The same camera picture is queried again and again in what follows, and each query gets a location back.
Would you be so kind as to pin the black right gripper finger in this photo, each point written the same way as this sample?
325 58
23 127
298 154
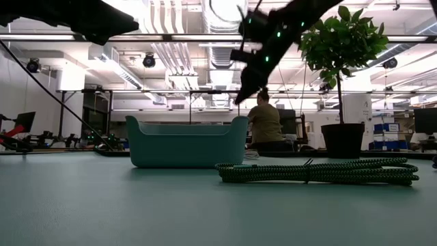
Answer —
251 85

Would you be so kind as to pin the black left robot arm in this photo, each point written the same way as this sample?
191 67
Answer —
85 17

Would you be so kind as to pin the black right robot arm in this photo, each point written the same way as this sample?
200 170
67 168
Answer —
317 10

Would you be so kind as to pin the standing person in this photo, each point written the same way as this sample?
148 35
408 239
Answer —
266 126

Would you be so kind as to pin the teal plastic bin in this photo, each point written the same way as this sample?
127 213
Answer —
184 150

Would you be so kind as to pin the potted green plant black pot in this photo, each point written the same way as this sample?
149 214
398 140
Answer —
343 140

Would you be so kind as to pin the blue storage bin shelf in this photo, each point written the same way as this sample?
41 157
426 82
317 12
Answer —
382 128

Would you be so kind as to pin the black computer monitor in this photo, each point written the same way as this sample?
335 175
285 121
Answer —
426 121
25 121

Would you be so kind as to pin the seated person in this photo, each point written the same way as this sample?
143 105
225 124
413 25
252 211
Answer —
421 137

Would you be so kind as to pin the teal table mat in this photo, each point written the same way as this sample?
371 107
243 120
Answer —
102 205

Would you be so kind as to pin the red angled bar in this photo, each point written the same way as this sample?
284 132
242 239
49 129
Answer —
13 131

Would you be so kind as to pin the silver ceiling duct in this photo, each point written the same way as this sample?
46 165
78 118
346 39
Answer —
222 54

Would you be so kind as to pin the black ceiling camera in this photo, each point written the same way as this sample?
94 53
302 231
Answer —
149 61
33 65
390 63

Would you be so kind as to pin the black background workstation frame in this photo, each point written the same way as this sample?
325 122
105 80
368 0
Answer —
136 91

